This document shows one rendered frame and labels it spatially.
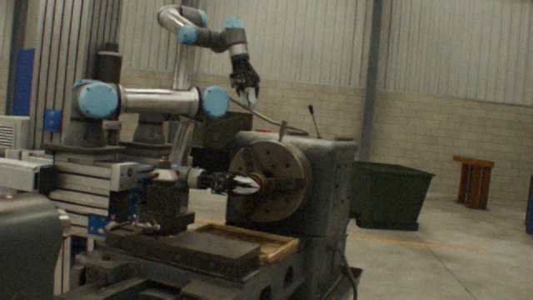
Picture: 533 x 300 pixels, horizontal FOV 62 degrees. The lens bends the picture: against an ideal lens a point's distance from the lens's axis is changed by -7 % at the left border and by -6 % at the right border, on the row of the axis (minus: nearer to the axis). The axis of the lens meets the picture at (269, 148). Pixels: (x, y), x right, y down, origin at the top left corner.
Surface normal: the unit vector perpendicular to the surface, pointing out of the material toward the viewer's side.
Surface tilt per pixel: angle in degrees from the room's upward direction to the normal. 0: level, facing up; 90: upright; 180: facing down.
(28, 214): 51
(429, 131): 90
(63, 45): 90
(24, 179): 90
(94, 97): 91
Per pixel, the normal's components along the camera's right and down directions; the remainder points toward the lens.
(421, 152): -0.10, 0.04
